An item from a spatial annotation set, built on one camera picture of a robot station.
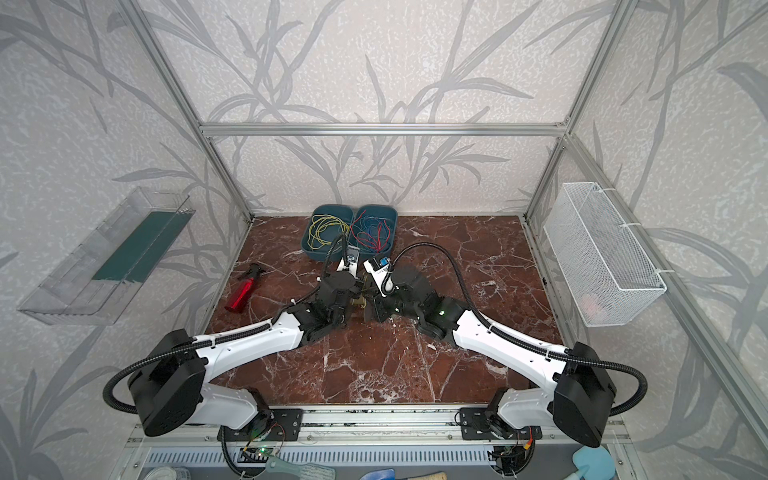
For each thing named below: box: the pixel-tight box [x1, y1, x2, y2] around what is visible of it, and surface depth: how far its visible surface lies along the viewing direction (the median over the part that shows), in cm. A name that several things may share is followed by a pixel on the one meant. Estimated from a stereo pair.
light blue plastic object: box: [572, 445, 616, 480], surface depth 69 cm
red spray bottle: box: [224, 263, 265, 314], surface depth 98 cm
